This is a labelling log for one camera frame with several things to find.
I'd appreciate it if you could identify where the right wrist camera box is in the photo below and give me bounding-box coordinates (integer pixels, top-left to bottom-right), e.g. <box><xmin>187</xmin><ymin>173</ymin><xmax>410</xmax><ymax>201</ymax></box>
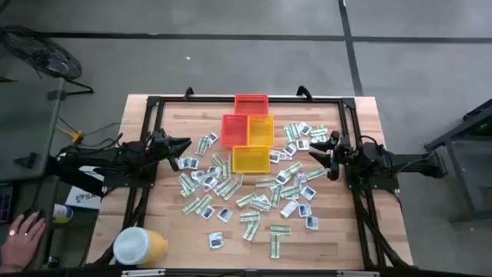
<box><xmin>337</xmin><ymin>145</ymin><xmax>351</xmax><ymax>165</ymax></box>

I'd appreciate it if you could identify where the plain white packet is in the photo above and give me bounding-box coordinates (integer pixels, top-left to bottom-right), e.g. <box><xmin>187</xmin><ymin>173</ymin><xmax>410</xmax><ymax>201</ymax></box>
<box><xmin>279</xmin><ymin>199</ymin><xmax>300</xmax><ymax>219</ymax></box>

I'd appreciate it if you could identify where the dark keyboard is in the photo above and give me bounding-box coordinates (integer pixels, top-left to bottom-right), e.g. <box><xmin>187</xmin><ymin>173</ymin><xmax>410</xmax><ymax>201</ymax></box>
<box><xmin>0</xmin><ymin>182</ymin><xmax>15</xmax><ymax>225</ymax></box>

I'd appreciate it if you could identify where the white printed box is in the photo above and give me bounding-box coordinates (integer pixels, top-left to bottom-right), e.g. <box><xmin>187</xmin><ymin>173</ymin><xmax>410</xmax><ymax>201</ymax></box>
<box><xmin>65</xmin><ymin>165</ymin><xmax>104</xmax><ymax>211</ymax></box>

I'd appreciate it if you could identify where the yellow tub with white lid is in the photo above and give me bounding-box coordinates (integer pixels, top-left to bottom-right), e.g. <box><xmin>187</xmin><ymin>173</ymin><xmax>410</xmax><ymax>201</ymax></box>
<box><xmin>112</xmin><ymin>226</ymin><xmax>169</xmax><ymax>266</ymax></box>

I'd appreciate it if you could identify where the grey desk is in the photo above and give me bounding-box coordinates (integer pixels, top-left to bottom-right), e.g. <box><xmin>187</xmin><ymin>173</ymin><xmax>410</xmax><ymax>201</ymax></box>
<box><xmin>0</xmin><ymin>76</ymin><xmax>65</xmax><ymax>272</ymax></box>

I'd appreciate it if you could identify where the orange-red plastic basket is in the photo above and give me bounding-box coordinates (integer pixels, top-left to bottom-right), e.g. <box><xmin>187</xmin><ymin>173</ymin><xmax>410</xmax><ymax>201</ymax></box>
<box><xmin>234</xmin><ymin>94</ymin><xmax>269</xmax><ymax>115</ymax></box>
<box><xmin>221</xmin><ymin>114</ymin><xmax>249</xmax><ymax>149</ymax></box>

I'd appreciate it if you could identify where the black cable bundle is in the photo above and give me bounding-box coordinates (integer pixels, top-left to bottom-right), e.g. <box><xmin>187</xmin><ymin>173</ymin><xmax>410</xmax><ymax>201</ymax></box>
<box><xmin>55</xmin><ymin>122</ymin><xmax>124</xmax><ymax>155</ymax></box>

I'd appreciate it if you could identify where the silver bracket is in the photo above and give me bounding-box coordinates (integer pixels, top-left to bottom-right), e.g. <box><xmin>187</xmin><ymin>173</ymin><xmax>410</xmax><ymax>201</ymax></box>
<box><xmin>121</xmin><ymin>269</ymin><xmax>166</xmax><ymax>277</ymax></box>
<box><xmin>337</xmin><ymin>270</ymin><xmax>380</xmax><ymax>277</ymax></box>

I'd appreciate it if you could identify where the grey metal cart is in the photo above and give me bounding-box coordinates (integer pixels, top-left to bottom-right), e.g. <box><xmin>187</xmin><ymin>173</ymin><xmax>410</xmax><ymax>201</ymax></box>
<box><xmin>424</xmin><ymin>98</ymin><xmax>492</xmax><ymax>223</ymax></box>

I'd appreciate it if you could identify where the yellow plastic basket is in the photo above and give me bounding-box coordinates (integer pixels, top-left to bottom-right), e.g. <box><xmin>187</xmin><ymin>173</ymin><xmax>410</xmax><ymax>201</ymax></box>
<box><xmin>231</xmin><ymin>145</ymin><xmax>271</xmax><ymax>174</ymax></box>
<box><xmin>248</xmin><ymin>115</ymin><xmax>275</xmax><ymax>148</ymax></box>

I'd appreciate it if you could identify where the small black bracket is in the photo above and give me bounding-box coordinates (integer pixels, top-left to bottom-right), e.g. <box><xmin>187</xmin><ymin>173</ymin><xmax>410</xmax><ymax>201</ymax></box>
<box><xmin>14</xmin><ymin>152</ymin><xmax>38</xmax><ymax>169</ymax></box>

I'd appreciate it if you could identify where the black floor fan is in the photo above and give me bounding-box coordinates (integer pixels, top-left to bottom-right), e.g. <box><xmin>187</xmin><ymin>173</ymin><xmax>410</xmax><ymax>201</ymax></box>
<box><xmin>0</xmin><ymin>25</ymin><xmax>95</xmax><ymax>96</ymax></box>

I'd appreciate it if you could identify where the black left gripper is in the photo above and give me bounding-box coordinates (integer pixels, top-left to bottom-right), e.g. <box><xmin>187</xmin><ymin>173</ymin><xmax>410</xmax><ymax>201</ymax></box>
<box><xmin>147</xmin><ymin>128</ymin><xmax>192</xmax><ymax>173</ymax></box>

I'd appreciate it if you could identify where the yellow cable connector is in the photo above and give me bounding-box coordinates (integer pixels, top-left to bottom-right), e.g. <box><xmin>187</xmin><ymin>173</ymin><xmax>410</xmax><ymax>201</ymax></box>
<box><xmin>56</xmin><ymin>125</ymin><xmax>85</xmax><ymax>144</ymax></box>

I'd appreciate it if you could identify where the blue and yellow can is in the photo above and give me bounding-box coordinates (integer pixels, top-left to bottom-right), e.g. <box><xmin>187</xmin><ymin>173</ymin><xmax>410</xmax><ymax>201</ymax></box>
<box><xmin>52</xmin><ymin>203</ymin><xmax>74</xmax><ymax>225</ymax></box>

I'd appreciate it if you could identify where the person's hand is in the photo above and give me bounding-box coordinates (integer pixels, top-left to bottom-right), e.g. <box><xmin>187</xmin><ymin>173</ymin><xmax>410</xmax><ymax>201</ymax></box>
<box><xmin>0</xmin><ymin>212</ymin><xmax>48</xmax><ymax>272</ymax></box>

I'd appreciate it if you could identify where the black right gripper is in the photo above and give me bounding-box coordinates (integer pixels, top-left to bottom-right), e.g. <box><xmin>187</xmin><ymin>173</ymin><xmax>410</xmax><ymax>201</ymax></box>
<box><xmin>307</xmin><ymin>129</ymin><xmax>353</xmax><ymax>182</ymax></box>

